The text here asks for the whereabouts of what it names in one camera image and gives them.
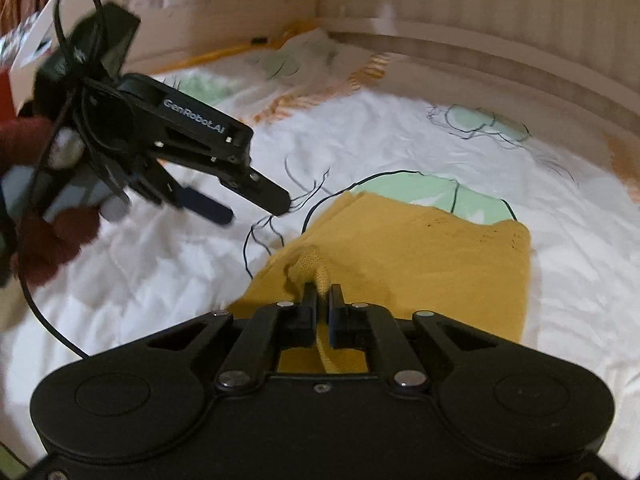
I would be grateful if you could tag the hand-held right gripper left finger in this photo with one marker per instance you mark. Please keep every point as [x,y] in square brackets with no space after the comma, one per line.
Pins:
[306,320]

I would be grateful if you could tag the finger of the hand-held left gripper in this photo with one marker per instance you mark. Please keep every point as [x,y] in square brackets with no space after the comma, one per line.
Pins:
[265,192]
[207,207]

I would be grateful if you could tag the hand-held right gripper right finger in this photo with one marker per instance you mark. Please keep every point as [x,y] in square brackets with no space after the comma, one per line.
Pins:
[341,320]

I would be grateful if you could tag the mustard yellow knit garment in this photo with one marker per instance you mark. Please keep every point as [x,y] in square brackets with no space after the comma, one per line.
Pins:
[420,270]

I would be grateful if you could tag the white printed card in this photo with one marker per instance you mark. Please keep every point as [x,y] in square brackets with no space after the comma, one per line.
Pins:
[35,30]

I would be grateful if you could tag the white printed bed sheet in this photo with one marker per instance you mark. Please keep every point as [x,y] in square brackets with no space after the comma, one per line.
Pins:
[450,160]

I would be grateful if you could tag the wooden bed frame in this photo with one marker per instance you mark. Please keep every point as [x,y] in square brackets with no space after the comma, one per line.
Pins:
[475,15]

